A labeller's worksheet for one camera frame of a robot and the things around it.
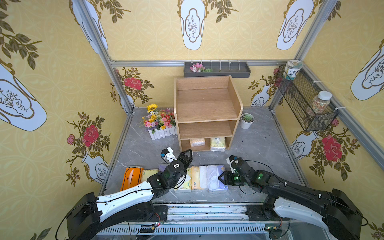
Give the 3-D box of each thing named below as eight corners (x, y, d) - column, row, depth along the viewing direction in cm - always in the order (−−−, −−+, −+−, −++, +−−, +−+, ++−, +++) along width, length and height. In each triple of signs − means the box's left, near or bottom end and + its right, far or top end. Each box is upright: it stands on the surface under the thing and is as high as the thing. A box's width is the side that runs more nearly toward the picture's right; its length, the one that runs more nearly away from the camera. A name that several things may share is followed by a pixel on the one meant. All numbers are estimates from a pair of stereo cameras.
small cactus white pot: (240, 129, 110) (243, 120, 102) (238, 122, 115) (241, 113, 107) (251, 129, 110) (255, 120, 102) (249, 122, 115) (252, 113, 107)
